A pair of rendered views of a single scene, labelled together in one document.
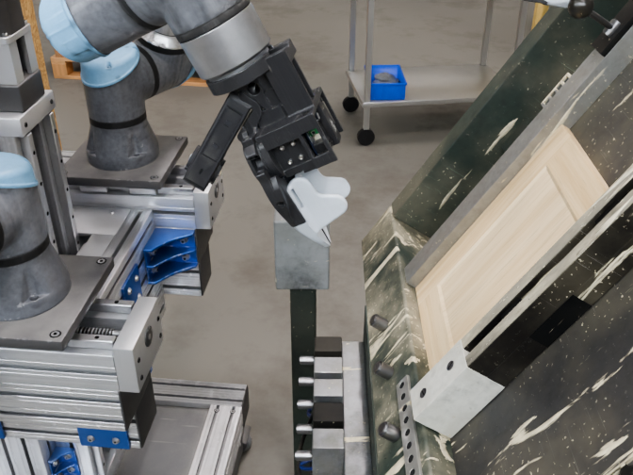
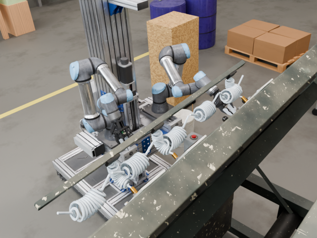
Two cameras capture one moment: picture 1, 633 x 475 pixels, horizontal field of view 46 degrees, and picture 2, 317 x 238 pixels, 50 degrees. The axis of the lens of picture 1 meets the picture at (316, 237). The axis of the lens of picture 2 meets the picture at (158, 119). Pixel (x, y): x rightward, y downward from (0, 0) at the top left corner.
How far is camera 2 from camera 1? 1.57 m
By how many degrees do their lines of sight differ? 36
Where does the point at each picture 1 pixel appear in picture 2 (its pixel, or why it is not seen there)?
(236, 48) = (111, 117)
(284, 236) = (185, 142)
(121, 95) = (157, 97)
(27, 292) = (111, 136)
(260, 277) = not seen: hidden behind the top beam
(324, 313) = not seen: hidden behind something
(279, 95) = (118, 125)
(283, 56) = (117, 121)
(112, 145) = (154, 106)
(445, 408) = not seen: hidden behind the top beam
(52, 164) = (136, 108)
